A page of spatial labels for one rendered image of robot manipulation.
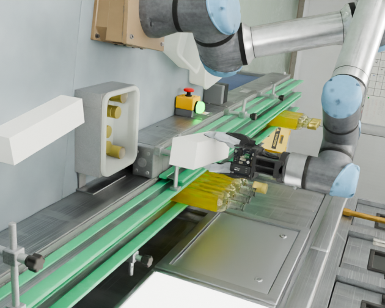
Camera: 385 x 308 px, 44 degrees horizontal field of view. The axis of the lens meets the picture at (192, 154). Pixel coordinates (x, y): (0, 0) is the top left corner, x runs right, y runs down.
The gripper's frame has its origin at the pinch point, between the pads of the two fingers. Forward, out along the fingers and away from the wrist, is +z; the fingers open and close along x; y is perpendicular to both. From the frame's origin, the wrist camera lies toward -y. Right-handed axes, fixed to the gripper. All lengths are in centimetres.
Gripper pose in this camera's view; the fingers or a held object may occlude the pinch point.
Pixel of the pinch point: (207, 149)
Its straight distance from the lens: 117.1
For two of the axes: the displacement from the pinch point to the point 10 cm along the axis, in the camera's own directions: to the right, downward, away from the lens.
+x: -1.5, 9.7, 1.7
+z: -9.1, -2.0, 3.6
